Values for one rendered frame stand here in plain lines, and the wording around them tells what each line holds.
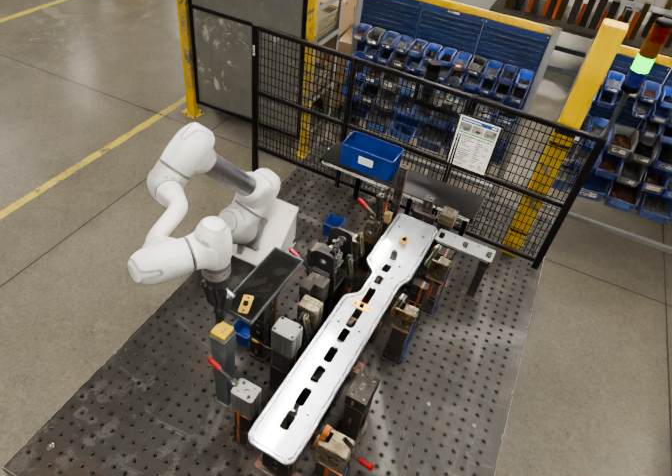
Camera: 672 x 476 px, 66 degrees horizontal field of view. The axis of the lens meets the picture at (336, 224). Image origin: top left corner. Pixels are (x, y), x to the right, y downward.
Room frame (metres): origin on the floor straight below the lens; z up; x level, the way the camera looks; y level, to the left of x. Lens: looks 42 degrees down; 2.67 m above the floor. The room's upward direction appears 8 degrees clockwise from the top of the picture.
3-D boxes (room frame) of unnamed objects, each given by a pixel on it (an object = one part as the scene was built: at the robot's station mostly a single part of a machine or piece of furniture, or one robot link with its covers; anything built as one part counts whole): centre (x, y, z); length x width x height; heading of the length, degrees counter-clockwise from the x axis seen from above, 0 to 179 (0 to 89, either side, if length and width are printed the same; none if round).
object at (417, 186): (2.29, -0.31, 1.02); 0.90 x 0.22 x 0.03; 68
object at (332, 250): (1.55, 0.00, 0.94); 0.18 x 0.13 x 0.49; 158
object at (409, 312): (1.37, -0.34, 0.87); 0.12 x 0.09 x 0.35; 68
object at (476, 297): (1.81, -0.74, 0.84); 0.11 x 0.06 x 0.29; 68
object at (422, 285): (1.57, -0.42, 0.84); 0.11 x 0.08 x 0.29; 68
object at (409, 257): (1.36, -0.16, 1.00); 1.38 x 0.22 x 0.02; 158
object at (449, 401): (1.61, -0.15, 0.68); 2.56 x 1.61 x 0.04; 160
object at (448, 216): (2.02, -0.56, 0.88); 0.08 x 0.08 x 0.36; 68
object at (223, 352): (1.06, 0.34, 0.92); 0.08 x 0.08 x 0.44; 68
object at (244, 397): (0.90, 0.22, 0.88); 0.11 x 0.10 x 0.36; 68
